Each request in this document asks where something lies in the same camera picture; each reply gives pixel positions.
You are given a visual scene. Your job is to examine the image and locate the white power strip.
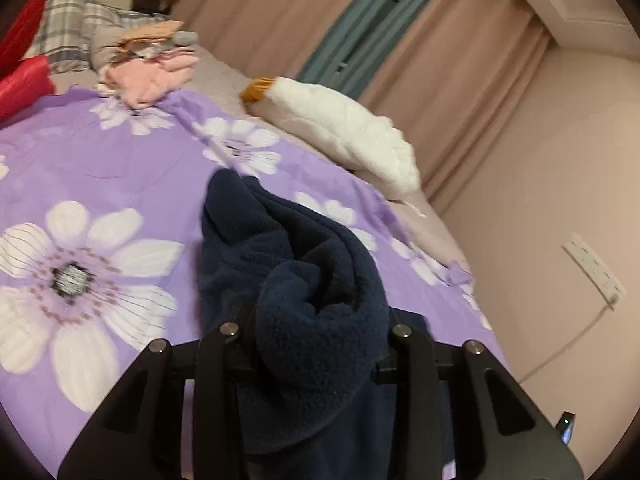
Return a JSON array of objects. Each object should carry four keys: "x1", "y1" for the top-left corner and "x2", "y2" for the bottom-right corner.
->
[{"x1": 562, "y1": 232, "x2": 627, "y2": 306}]

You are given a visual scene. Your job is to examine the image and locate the pink clothing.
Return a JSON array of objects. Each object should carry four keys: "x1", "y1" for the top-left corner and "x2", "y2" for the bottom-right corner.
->
[{"x1": 97, "y1": 45, "x2": 198, "y2": 108}]

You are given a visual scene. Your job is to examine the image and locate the white plush goose toy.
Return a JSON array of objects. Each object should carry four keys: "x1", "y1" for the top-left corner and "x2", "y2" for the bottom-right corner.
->
[{"x1": 240, "y1": 76, "x2": 422, "y2": 196}]

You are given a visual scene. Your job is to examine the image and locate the white wall cable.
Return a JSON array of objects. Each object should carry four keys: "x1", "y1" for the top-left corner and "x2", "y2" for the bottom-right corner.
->
[{"x1": 517, "y1": 300, "x2": 618, "y2": 386}]

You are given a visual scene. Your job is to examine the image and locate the red pillow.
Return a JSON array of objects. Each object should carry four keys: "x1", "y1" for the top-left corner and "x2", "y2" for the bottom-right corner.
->
[
  {"x1": 0, "y1": 55, "x2": 55, "y2": 121},
  {"x1": 0, "y1": 0, "x2": 48, "y2": 78}
]

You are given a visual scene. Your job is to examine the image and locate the brown cardboard piece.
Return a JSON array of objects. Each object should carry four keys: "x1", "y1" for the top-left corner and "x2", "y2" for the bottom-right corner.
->
[{"x1": 120, "y1": 20, "x2": 186, "y2": 51}]

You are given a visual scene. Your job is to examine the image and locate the grey plaid pillow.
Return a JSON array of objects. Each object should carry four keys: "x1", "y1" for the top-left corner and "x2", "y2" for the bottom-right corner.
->
[{"x1": 22, "y1": 0, "x2": 166, "y2": 73}]

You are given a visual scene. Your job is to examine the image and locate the small dark lit device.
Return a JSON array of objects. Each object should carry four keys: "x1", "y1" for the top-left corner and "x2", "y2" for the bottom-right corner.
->
[{"x1": 555, "y1": 410, "x2": 576, "y2": 446}]

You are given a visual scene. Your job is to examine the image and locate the beige curtain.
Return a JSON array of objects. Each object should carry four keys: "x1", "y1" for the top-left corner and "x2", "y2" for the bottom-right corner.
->
[{"x1": 170, "y1": 0, "x2": 556, "y2": 211}]

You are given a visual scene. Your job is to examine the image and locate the navy fleece garment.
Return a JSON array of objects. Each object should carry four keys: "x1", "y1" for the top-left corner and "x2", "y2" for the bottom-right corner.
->
[{"x1": 200, "y1": 167, "x2": 456, "y2": 480}]

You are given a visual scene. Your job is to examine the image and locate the blue-grey curtain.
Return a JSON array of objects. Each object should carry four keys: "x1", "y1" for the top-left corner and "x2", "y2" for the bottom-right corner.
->
[{"x1": 297, "y1": 0, "x2": 463, "y2": 98}]

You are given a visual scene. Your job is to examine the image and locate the purple floral bed sheet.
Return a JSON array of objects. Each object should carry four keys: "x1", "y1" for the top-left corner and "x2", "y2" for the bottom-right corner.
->
[{"x1": 0, "y1": 85, "x2": 506, "y2": 480}]

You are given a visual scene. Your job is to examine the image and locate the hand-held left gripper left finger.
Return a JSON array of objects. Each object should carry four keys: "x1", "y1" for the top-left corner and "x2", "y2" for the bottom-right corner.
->
[{"x1": 57, "y1": 307, "x2": 261, "y2": 480}]

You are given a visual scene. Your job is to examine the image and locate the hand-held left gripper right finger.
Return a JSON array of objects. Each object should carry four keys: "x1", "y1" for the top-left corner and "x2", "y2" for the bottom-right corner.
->
[{"x1": 375, "y1": 310, "x2": 586, "y2": 480}]

